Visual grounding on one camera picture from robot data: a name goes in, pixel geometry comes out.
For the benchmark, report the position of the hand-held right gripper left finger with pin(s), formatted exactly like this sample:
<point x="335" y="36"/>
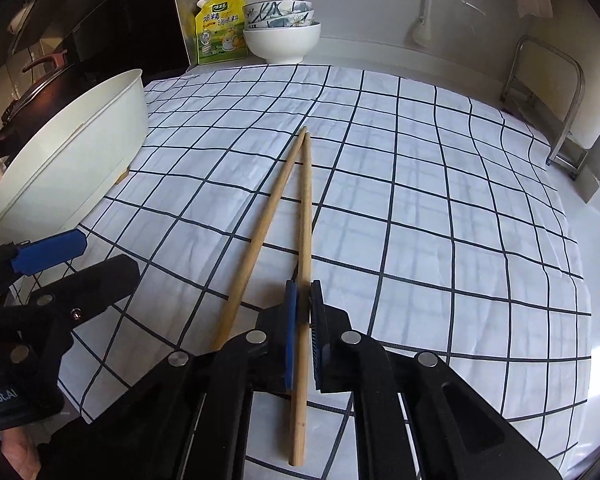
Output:
<point x="291" y="340"/>

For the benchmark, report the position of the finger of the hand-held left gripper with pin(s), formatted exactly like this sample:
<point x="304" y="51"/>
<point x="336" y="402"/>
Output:
<point x="100" y="280"/>
<point x="50" y="252"/>

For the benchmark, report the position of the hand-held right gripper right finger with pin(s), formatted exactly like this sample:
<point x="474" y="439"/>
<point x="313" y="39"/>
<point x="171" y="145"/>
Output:
<point x="317" y="340"/>

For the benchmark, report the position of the large white plastic basin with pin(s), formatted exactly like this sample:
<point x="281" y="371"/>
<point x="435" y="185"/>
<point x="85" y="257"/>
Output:
<point x="70" y="155"/>

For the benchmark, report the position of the light wooden chopstick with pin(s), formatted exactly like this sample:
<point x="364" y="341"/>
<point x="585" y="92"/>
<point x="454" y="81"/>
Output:
<point x="260" y="230"/>
<point x="305" y="220"/>

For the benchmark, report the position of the person's left hand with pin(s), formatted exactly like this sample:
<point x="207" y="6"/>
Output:
<point x="17" y="455"/>

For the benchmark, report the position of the small wooden block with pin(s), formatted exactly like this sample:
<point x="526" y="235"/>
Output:
<point x="123" y="175"/>

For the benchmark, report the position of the dark cooking pot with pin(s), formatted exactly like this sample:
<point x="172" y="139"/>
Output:
<point x="40" y="100"/>

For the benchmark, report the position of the white black checked cloth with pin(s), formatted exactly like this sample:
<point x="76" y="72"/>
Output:
<point x="430" y="210"/>

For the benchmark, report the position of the black range hood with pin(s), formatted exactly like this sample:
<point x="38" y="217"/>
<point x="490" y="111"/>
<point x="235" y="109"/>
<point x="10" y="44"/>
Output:
<point x="105" y="10"/>

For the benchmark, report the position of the yellow seasoning pouch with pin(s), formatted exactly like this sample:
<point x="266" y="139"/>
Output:
<point x="220" y="35"/>

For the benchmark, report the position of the plain white ceramic bowl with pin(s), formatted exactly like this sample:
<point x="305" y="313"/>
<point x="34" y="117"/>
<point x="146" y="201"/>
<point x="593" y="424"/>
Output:
<point x="280" y="45"/>

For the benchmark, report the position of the blue floral patterned bowl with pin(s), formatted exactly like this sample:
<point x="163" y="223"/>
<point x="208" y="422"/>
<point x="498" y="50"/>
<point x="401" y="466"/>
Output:
<point x="300" y="21"/>
<point x="270" y="10"/>

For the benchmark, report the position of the stainless steel rack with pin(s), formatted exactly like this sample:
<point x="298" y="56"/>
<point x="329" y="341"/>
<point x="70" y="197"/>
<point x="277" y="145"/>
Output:
<point x="567" y="120"/>

